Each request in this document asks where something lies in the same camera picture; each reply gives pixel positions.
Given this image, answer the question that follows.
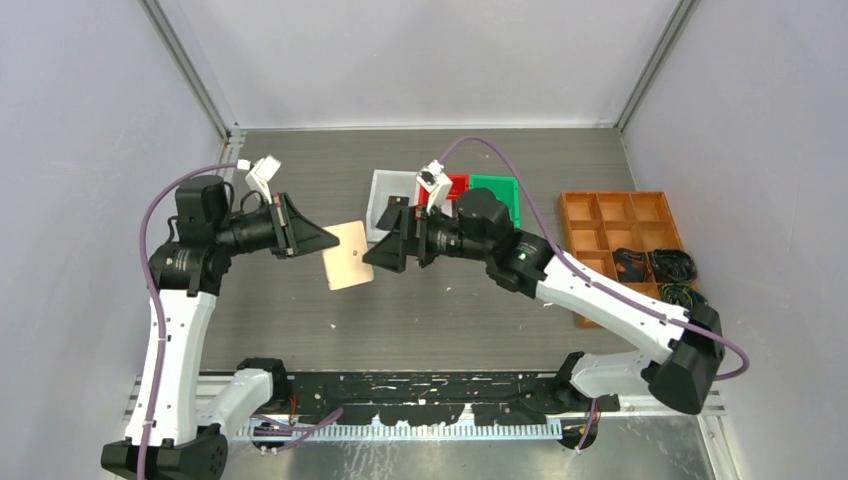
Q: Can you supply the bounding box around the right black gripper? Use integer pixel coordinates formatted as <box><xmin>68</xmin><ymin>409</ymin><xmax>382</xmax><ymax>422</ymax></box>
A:
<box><xmin>363</xmin><ymin>199</ymin><xmax>492</xmax><ymax>272</ymax></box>

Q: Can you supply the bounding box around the white plastic bin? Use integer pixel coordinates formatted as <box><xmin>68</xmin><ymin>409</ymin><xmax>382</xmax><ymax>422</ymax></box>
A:
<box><xmin>365</xmin><ymin>169</ymin><xmax>419</xmax><ymax>244</ymax></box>

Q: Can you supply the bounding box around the black card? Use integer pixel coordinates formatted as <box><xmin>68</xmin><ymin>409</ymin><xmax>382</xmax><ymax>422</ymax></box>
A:
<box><xmin>384</xmin><ymin>196</ymin><xmax>410</xmax><ymax>215</ymax></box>

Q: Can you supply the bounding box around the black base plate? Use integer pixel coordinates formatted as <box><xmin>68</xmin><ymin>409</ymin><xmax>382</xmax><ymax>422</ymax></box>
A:
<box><xmin>257</xmin><ymin>371</ymin><xmax>590</xmax><ymax>427</ymax></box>

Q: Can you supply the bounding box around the red plastic bin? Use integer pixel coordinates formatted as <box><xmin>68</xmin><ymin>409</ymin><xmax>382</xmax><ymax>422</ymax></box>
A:
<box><xmin>415</xmin><ymin>172</ymin><xmax>470</xmax><ymax>217</ymax></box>

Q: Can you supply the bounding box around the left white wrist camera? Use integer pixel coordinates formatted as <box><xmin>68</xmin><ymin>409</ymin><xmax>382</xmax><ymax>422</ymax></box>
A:
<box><xmin>237</xmin><ymin>155</ymin><xmax>281</xmax><ymax>203</ymax></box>

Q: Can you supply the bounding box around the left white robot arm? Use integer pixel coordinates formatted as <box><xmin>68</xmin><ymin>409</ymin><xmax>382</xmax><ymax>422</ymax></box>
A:
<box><xmin>101</xmin><ymin>175</ymin><xmax>339</xmax><ymax>479</ymax></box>

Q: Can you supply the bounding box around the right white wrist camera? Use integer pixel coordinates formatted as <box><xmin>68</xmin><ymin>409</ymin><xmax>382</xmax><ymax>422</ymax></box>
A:
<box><xmin>416</xmin><ymin>160</ymin><xmax>453</xmax><ymax>213</ymax></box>

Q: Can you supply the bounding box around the green plastic bin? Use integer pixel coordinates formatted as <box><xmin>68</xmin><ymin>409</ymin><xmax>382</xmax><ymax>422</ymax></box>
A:
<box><xmin>469</xmin><ymin>174</ymin><xmax>522</xmax><ymax>228</ymax></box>

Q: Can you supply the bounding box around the orange compartment tray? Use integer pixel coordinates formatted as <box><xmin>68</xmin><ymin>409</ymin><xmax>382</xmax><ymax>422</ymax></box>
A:
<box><xmin>558</xmin><ymin>191</ymin><xmax>707</xmax><ymax>308</ymax></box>

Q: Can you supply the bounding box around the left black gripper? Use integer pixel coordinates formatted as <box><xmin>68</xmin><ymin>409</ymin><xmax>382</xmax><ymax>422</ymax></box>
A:
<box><xmin>214</xmin><ymin>191</ymin><xmax>338</xmax><ymax>259</ymax></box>

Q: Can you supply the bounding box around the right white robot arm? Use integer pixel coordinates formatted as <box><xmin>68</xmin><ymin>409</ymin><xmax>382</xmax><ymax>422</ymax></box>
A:
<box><xmin>363</xmin><ymin>188</ymin><xmax>725</xmax><ymax>415</ymax></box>

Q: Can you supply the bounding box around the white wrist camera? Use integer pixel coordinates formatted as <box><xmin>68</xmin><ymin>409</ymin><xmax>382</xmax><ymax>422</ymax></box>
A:
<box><xmin>416</xmin><ymin>160</ymin><xmax>453</xmax><ymax>213</ymax></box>
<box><xmin>237</xmin><ymin>155</ymin><xmax>281</xmax><ymax>203</ymax></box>

